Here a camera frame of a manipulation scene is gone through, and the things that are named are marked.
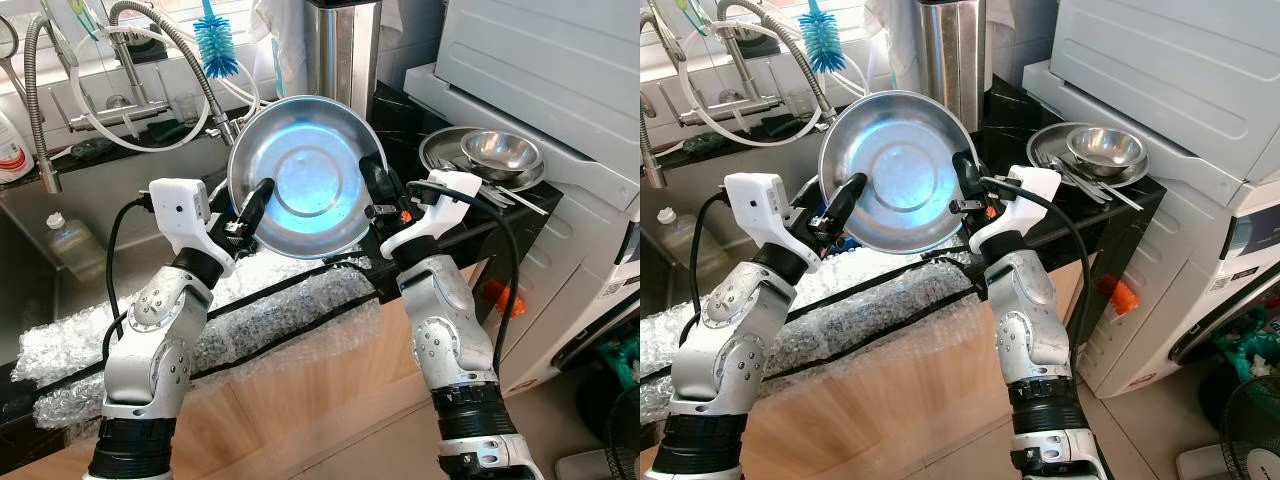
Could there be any white red-pump soap bottle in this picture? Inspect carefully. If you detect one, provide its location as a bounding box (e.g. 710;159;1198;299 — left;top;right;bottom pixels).
0;108;39;184

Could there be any clear bubble wrap strip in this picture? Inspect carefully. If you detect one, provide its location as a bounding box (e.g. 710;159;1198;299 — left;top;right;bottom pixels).
10;250;381;431
640;245;986;426

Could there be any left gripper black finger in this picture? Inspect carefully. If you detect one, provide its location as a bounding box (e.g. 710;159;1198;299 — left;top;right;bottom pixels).
235;178;277;233
818;172;869;229

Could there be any wooden sink cabinet door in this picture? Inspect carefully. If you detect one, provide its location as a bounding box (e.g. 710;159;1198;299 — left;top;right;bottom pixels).
790;295;1011;471
190;300;441;471

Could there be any stainless steel sink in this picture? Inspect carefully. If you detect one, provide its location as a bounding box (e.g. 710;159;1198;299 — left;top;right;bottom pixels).
0;130;251;331
640;130;831;321

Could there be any tall steel canister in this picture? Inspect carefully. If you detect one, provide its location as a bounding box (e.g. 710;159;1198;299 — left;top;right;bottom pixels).
915;0;991;131
303;0;386;126

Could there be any small orange plastic object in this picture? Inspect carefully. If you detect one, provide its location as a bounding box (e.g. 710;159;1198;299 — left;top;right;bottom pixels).
1097;275;1141;316
483;278;526;319

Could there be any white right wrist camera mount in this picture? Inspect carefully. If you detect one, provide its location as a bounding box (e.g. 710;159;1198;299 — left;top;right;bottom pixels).
380;170;483;259
968;165;1061;256

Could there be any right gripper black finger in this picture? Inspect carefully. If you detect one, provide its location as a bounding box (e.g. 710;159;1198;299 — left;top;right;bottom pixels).
358;152;396;206
950;149;988;198

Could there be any white tumble dryer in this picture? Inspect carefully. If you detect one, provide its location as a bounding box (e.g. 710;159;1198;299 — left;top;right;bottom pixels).
1048;0;1280;196
432;0;641;186

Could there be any steel flexible spray hose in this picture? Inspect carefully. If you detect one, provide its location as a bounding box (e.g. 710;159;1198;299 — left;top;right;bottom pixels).
22;12;63;194
640;95;666;189

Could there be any green plastic bag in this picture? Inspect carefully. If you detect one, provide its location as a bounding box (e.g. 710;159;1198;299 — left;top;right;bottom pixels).
1210;330;1280;381
595;335;641;391

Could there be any steel fork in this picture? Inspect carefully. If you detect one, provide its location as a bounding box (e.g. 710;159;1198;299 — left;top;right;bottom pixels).
438;155;513;208
1035;150;1103;203

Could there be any steel flexible faucet spout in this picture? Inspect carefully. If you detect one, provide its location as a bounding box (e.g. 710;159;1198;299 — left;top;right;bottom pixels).
715;0;839;131
108;0;241;146

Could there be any steel mixer tap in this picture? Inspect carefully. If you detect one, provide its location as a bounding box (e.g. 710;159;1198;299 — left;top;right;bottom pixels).
65;20;176;136
655;20;781;121

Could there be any clear plastic bottle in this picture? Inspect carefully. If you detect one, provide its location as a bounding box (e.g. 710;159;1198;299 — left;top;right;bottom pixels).
45;212;104;286
655;207;706;271

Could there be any white front-load washing machine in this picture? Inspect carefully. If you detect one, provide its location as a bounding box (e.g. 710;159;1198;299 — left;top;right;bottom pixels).
403;63;641;396
1020;60;1280;401

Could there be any round steel plate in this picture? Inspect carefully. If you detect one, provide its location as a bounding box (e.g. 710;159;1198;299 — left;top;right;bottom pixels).
1027;122;1151;188
418;126;549;193
227;95;389;261
818;90;981;254

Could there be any steel spoon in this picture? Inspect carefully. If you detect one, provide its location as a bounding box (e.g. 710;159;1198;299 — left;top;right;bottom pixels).
482;178;549;216
1088;172;1147;212

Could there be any small steel bowl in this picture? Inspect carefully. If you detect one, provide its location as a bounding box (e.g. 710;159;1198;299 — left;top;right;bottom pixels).
1065;126;1148;179
460;130;544;181

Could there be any white blue-label water filter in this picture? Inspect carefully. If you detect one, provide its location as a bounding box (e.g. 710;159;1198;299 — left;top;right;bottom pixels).
865;0;926;91
250;0;311;98

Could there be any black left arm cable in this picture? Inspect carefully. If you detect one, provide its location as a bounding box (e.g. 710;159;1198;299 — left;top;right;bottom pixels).
100;195;156;366
688;190;731;346

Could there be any white looped hose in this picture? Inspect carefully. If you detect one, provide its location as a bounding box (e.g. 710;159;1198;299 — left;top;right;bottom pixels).
65;25;261;153
655;20;831;148

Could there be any blue bottle brush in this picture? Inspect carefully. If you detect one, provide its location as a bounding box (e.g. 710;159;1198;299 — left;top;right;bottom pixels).
798;0;849;76
193;0;241;81

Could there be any black and white fan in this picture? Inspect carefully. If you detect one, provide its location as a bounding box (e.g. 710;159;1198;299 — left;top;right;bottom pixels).
1175;375;1280;480
555;385;641;480

